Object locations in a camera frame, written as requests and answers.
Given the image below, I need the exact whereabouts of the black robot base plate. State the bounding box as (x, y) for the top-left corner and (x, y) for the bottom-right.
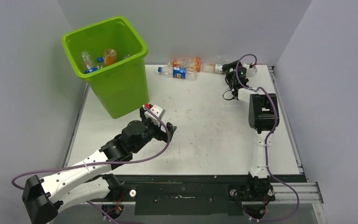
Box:
(89, 175), (278, 217)

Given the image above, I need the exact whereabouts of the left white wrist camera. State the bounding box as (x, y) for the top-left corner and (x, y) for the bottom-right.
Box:
(143, 104), (165, 126)

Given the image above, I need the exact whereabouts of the orange label bottle rear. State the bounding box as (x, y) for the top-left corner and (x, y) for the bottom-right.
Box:
(167, 57), (201, 72)

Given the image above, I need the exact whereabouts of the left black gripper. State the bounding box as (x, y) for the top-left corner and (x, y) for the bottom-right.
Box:
(131, 109), (176, 154)

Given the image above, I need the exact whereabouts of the pepsi bottle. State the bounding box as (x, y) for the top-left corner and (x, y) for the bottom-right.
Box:
(96, 57), (105, 70)
(158, 66), (197, 80)

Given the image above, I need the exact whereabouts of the orange bottle barcode label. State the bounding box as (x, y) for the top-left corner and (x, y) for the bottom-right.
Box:
(103, 48), (117, 67)

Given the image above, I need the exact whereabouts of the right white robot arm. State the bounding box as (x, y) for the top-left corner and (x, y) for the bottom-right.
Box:
(222, 60), (279, 200)

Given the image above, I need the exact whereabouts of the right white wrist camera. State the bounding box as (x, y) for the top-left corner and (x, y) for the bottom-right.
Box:
(243, 63), (257, 78)

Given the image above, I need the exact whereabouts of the green plastic bin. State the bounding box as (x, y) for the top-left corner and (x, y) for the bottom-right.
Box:
(61, 16), (149, 119)

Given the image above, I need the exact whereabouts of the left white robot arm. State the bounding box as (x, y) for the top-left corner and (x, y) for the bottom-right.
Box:
(21, 104), (177, 224)

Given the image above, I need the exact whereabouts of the clear white-cap bottle rear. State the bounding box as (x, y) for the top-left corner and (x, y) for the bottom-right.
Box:
(214, 56), (232, 65)

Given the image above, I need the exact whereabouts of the blue label clear bottle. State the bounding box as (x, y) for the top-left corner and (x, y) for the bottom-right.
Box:
(81, 51), (98, 74)

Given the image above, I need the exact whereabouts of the aluminium frame rail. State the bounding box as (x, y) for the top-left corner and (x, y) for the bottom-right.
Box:
(272, 182), (324, 204)

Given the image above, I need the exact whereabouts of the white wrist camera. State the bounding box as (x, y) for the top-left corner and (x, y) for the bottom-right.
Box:
(143, 104), (165, 126)
(243, 63), (257, 78)

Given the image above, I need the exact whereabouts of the green-red label bottle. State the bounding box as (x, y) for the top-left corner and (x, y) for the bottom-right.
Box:
(200, 63), (223, 74)

